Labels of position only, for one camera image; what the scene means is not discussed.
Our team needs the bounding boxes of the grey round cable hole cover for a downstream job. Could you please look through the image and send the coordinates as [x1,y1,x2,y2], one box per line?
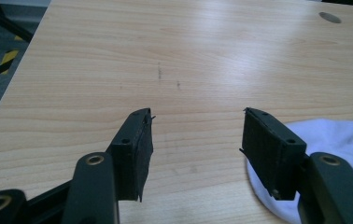
[318,11,343,24]

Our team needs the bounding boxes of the white sock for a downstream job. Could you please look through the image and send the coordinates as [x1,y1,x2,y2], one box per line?
[246,118,353,224]

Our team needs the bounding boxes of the black metal stand leg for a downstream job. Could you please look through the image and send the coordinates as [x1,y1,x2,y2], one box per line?
[0,0,35,44]

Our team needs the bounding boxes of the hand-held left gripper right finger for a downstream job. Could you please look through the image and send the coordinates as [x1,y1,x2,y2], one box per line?
[239,106,308,202]

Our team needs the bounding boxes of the yellow black striped floor tape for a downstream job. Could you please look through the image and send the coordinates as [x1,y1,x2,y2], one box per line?
[0,49,21,76]

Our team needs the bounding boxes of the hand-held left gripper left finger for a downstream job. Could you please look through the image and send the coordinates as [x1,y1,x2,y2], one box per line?
[106,107,155,203]

